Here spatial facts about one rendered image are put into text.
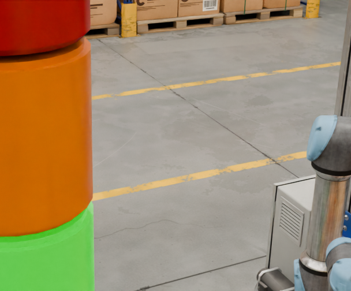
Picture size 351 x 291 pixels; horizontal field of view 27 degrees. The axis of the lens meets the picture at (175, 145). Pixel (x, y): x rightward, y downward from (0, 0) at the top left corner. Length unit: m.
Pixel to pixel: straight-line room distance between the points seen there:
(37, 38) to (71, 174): 0.04
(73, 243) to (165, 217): 4.48
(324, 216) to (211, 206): 3.00
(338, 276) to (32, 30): 1.28
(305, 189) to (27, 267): 2.25
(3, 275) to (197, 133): 5.77
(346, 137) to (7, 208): 1.60
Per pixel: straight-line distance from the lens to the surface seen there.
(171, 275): 4.15
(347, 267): 1.46
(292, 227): 2.42
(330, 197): 1.86
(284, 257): 2.51
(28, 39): 0.19
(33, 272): 0.22
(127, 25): 8.64
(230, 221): 4.70
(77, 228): 0.23
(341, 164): 1.81
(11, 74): 0.20
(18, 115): 0.20
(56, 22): 0.20
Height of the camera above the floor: 2.33
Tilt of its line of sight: 24 degrees down
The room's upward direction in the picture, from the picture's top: 2 degrees clockwise
